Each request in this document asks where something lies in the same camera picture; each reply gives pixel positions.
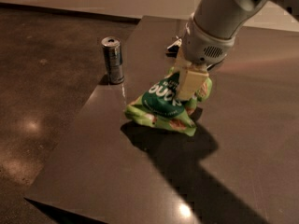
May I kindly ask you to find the silver redbull can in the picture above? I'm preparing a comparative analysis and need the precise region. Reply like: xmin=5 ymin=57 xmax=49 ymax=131
xmin=101 ymin=36 xmax=124 ymax=84

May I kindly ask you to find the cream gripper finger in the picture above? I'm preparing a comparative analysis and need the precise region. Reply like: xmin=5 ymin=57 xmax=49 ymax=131
xmin=176 ymin=65 xmax=209 ymax=101
xmin=173 ymin=48 xmax=191 ymax=73

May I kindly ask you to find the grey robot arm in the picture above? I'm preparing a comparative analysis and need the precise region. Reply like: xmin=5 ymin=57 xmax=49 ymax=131
xmin=175 ymin=0 xmax=299 ymax=101

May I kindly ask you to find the blue chip bag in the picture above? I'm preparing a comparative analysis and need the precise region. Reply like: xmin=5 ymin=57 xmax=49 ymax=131
xmin=167 ymin=36 xmax=182 ymax=54

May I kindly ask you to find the green rice chip bag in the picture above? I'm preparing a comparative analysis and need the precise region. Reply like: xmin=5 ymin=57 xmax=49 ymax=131
xmin=124 ymin=68 xmax=212 ymax=136

